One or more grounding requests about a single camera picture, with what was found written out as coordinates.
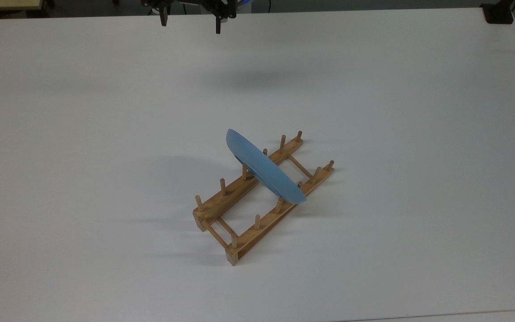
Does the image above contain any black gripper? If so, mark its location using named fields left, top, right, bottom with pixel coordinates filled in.
left=141, top=0, right=238, bottom=35

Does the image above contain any blue plastic plate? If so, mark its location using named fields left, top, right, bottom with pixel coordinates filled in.
left=226, top=129, right=308, bottom=205

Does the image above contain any wooden plate rack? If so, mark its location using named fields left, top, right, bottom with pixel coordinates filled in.
left=193, top=131, right=335, bottom=267

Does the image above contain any yellowish wooden table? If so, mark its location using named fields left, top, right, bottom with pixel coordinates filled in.
left=0, top=0, right=46, bottom=12

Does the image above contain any black camera pole with clamp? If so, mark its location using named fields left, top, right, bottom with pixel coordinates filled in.
left=481, top=0, right=515, bottom=25

